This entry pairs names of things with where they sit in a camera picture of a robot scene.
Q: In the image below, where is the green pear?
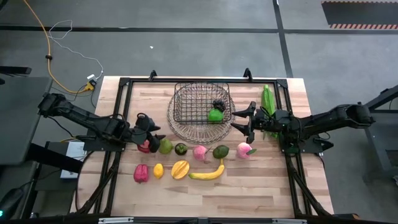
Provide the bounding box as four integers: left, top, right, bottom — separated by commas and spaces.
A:
159, 138, 174, 155

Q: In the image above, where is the silver bracket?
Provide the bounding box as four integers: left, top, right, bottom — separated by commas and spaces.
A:
98, 217, 134, 224
272, 218, 308, 224

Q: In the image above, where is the yellow banana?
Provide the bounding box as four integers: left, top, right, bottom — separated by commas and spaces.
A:
188, 158, 225, 181

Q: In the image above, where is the yellow cable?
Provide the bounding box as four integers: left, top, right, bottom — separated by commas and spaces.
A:
23, 0, 91, 94

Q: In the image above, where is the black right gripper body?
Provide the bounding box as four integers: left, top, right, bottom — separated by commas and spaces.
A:
255, 108, 282, 133

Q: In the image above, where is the wire mesh basket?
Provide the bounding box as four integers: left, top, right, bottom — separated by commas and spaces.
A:
167, 90, 236, 145

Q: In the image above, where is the hazard-striped floor mat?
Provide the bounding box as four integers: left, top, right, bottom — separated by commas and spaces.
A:
321, 0, 398, 30

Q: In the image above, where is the pink round fruit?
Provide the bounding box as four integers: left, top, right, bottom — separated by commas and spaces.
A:
192, 144, 212, 162

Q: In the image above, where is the black device with light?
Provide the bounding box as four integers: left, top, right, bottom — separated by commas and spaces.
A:
0, 186, 25, 218

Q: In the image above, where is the dark mangosteen with green calyx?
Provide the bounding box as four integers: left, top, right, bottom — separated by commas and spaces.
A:
174, 142, 189, 156

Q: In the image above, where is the red apple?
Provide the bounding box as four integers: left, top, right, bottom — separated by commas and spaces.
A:
137, 139, 152, 154

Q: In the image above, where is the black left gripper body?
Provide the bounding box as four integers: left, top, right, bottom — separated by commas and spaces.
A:
129, 126, 150, 146

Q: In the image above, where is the black metal stand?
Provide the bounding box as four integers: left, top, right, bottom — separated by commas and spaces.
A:
363, 84, 398, 175

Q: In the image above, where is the black wire basket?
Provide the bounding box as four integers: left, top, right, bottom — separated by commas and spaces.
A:
172, 81, 233, 125

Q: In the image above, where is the white cable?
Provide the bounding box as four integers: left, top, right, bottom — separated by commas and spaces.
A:
48, 20, 104, 80

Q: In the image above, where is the corn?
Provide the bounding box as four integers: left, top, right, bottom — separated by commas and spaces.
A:
261, 84, 279, 139

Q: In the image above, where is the dark green avocado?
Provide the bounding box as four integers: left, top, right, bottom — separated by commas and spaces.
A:
212, 144, 230, 160

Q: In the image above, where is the black grape bunch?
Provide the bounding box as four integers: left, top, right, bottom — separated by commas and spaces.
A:
212, 99, 227, 113

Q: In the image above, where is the yellow lemon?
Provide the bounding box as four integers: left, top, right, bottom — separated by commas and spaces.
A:
152, 162, 165, 180

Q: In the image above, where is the red bell pepper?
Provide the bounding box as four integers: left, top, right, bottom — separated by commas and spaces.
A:
133, 164, 150, 184

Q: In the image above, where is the green apple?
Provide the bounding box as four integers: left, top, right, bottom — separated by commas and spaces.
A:
207, 108, 224, 124

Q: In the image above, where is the black metal table frame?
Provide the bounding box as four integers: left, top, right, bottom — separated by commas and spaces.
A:
74, 68, 335, 218

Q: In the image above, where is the white box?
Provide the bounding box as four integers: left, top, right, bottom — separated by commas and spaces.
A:
60, 141, 88, 180

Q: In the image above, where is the pink peach with green leaf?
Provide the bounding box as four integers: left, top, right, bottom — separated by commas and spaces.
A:
236, 142, 257, 160

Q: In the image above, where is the yellow starfruit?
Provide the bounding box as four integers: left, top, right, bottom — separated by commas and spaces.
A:
170, 159, 190, 180

